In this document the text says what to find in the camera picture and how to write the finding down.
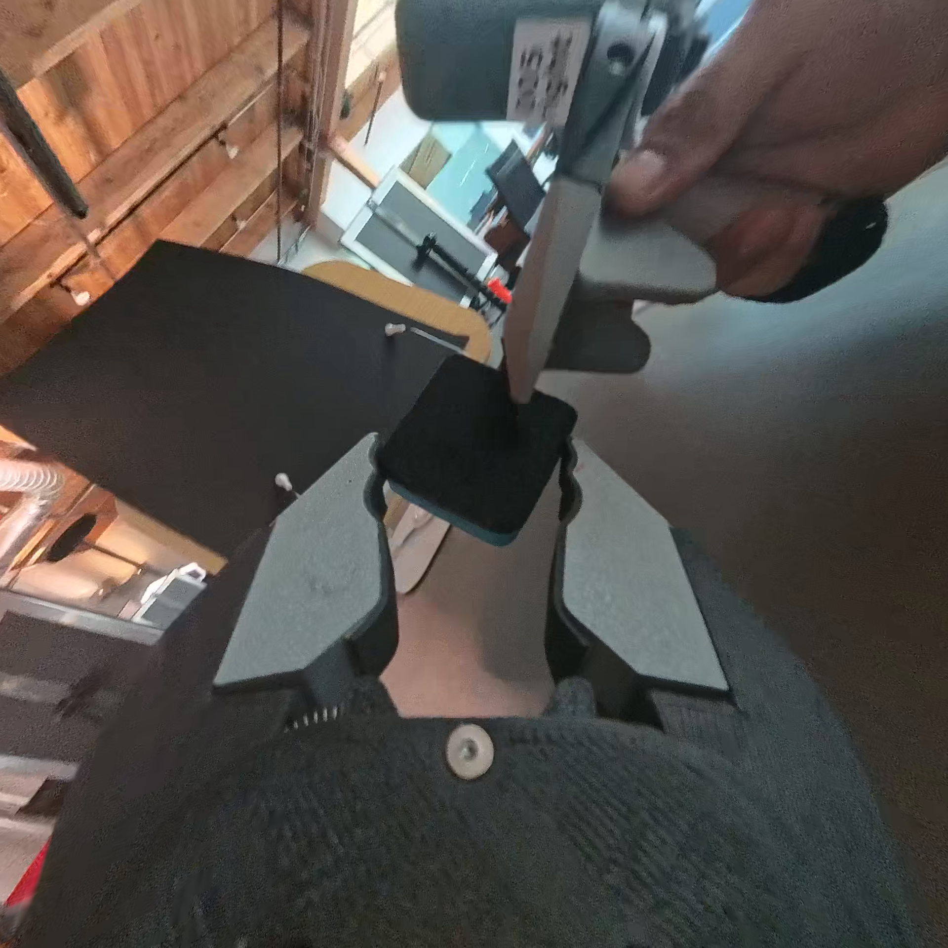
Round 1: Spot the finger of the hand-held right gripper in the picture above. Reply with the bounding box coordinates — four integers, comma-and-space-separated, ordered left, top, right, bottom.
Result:
502, 174, 602, 407

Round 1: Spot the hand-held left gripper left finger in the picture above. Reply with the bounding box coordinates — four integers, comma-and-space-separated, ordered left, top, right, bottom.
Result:
212, 432, 402, 691

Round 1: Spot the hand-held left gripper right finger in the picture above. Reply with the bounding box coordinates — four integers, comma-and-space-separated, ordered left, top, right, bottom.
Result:
547, 437, 732, 697

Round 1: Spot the blue sponge with black side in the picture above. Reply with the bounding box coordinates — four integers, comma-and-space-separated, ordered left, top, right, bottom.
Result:
376, 354, 580, 549

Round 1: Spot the person's right hand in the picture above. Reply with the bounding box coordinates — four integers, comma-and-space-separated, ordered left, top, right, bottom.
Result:
603, 0, 948, 296

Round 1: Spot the white framed dark panel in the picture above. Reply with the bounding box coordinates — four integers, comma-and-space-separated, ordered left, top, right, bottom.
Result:
370, 169, 499, 297

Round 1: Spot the black board with wooden edge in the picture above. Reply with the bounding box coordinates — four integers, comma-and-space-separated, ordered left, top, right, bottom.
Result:
0, 238, 493, 558

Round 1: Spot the silver ventilation duct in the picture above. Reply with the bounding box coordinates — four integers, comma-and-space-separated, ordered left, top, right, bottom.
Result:
0, 455, 82, 571

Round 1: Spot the black ceiling rail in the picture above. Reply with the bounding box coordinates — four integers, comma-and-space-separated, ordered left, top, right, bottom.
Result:
0, 67, 90, 219

